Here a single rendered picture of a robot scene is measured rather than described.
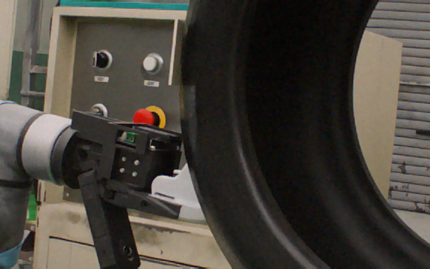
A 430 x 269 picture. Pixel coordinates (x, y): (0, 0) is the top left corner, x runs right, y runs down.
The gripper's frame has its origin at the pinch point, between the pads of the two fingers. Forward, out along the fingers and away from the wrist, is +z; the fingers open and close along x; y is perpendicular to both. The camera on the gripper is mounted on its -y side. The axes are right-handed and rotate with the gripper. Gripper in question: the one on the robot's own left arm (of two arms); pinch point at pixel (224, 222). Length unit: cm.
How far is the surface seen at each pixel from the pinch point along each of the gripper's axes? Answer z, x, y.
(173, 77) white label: -2.6, -10.7, 13.7
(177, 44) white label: -3.0, -10.5, 16.6
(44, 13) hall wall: -738, 853, 3
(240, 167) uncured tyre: 6.4, -11.9, 7.6
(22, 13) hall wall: -741, 814, -1
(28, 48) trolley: -269, 282, -7
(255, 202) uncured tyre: 8.4, -11.9, 5.1
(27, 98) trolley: -264, 283, -32
